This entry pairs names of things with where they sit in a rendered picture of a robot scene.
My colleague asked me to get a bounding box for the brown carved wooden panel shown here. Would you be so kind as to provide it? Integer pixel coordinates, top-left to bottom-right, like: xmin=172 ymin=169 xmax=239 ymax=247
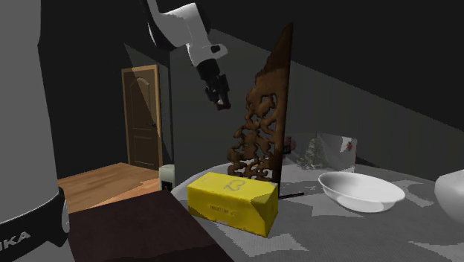
xmin=226 ymin=22 xmax=294 ymax=185

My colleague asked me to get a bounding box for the brown wooden door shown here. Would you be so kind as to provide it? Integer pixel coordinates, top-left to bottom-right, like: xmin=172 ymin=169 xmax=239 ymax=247
xmin=120 ymin=64 xmax=164 ymax=172

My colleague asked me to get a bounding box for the small white cylindrical appliance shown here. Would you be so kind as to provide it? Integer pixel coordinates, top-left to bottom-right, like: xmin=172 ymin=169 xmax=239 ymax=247
xmin=158 ymin=164 xmax=176 ymax=192

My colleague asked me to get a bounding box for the yellow rectangular box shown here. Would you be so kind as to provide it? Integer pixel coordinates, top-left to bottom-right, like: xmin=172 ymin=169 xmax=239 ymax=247
xmin=186 ymin=171 xmax=280 ymax=239

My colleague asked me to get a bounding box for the card with tree picture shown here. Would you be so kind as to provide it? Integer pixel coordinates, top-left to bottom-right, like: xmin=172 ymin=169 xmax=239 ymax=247
xmin=283 ymin=132 xmax=358 ymax=173

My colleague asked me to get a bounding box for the dark maroon robot stand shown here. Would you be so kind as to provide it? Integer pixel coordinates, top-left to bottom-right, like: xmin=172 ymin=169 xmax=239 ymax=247
xmin=68 ymin=188 xmax=233 ymax=262

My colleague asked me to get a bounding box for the white oval bowl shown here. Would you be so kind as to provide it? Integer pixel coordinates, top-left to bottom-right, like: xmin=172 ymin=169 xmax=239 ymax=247
xmin=318 ymin=170 xmax=407 ymax=214

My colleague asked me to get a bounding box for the white round bowl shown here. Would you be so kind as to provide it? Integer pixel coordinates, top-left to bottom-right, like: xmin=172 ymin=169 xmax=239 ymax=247
xmin=434 ymin=169 xmax=464 ymax=224

